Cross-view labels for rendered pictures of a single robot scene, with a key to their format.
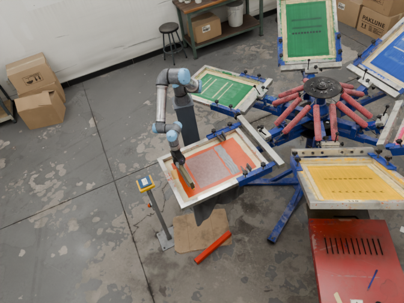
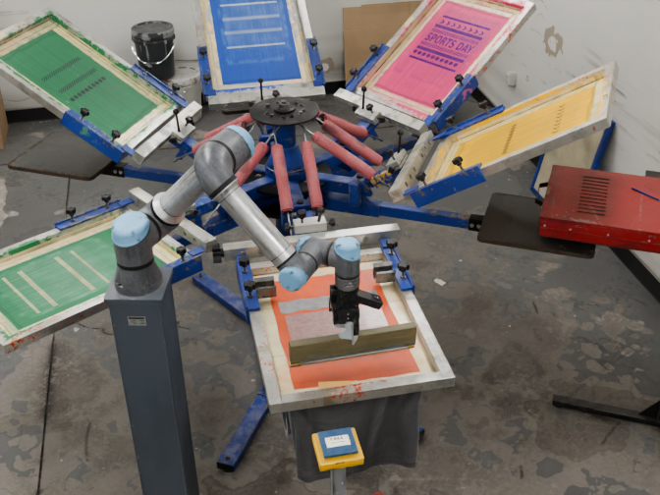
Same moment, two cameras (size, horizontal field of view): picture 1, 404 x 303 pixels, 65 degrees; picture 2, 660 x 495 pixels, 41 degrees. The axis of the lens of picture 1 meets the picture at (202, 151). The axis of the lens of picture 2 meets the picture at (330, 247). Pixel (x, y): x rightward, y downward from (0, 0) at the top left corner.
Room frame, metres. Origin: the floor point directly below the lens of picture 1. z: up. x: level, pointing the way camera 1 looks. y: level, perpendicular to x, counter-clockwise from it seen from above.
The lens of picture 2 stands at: (1.55, 2.34, 2.78)
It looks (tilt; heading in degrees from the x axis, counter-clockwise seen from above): 32 degrees down; 275
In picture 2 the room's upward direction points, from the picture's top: 1 degrees counter-clockwise
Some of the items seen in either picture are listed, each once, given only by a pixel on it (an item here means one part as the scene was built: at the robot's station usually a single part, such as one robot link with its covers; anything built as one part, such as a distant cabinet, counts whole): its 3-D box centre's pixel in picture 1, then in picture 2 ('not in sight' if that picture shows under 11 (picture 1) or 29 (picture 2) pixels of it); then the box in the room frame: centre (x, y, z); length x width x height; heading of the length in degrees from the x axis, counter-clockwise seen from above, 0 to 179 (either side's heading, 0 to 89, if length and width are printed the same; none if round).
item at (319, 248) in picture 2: (174, 128); (313, 253); (1.78, 0.17, 1.39); 0.11 x 0.11 x 0.08; 70
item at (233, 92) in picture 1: (230, 85); (102, 237); (2.66, -0.42, 1.05); 1.08 x 0.61 x 0.23; 46
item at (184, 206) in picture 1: (211, 163); (337, 319); (1.73, -0.06, 0.97); 0.79 x 0.58 x 0.04; 106
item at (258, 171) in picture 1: (254, 174); (397, 271); (1.53, -0.37, 0.98); 0.30 x 0.05 x 0.07; 106
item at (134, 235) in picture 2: (180, 86); (133, 237); (2.36, 0.08, 1.37); 0.13 x 0.12 x 0.14; 70
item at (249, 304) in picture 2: (222, 133); (247, 290); (2.07, -0.21, 0.98); 0.30 x 0.05 x 0.07; 106
